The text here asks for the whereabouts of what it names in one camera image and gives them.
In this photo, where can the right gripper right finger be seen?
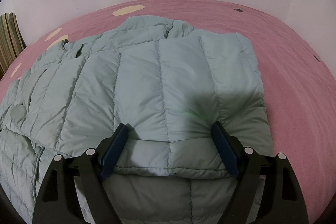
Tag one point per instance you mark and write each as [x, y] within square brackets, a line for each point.
[282, 199]

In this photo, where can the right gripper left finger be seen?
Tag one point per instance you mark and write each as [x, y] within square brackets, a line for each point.
[67, 179]

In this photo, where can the light teal puffer jacket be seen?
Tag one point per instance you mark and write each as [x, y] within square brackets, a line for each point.
[168, 82]

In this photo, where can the pink polka dot bedsheet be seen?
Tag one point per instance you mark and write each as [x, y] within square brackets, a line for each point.
[299, 87]

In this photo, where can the striped headboard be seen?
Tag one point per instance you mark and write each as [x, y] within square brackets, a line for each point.
[11, 41]

